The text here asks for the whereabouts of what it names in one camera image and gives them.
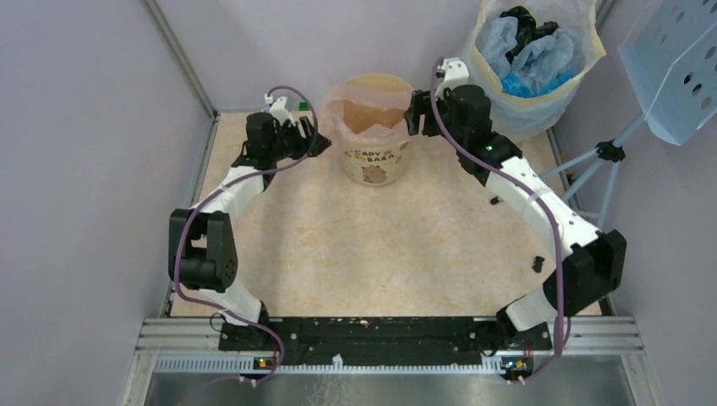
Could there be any aluminium corner frame post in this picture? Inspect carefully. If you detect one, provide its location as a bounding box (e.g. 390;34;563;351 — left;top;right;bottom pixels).
141;0;217;120

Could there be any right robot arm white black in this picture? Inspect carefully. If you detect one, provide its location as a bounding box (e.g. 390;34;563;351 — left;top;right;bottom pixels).
404;85;627;348

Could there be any small black clip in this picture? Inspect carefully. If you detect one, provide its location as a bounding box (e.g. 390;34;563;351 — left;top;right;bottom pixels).
531;255;545;273

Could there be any large translucent bag of bags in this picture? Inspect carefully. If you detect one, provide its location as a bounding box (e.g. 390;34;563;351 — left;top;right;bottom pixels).
459;1;605;142

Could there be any blue plastic bag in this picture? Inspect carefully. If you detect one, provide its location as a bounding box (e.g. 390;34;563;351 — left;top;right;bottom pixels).
501;71;575;98

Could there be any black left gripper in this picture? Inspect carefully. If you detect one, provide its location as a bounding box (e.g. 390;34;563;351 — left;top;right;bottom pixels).
268;116;331;162

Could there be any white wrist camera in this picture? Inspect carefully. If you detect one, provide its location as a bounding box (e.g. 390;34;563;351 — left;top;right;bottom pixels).
435;58;469;99
264;93;294;126

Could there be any light blue tripod stand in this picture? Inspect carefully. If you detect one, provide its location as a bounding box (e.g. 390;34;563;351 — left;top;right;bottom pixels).
539;113;645;228

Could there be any cream capybara trash bin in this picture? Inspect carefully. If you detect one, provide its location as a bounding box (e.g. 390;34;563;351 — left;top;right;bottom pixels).
342;128;411;187

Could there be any perforated light blue panel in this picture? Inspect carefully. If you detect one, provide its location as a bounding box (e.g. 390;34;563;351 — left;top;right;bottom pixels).
618;0;716;145

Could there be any pink plastic trash bag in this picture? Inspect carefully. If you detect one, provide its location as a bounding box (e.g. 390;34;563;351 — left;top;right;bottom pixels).
319;74;413;142

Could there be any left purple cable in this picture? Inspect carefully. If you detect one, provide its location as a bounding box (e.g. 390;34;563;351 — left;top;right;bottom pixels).
172;85;320;387

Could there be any white toothed cable rail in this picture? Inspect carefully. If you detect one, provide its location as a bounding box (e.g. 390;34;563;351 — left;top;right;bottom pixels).
154;354;505;375

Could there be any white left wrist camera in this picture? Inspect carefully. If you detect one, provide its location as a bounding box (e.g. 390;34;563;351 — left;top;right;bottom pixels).
264;93;294;126

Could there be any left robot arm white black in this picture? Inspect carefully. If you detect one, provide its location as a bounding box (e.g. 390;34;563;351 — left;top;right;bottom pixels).
168;112;331;350

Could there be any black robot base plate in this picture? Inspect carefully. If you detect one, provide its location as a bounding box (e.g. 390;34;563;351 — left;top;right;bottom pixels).
218;316;553;366

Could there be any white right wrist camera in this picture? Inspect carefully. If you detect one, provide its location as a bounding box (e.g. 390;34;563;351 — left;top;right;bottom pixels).
435;58;469;99

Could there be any black plastic bag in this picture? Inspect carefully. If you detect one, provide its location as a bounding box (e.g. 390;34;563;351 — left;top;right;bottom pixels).
500;6;559;63

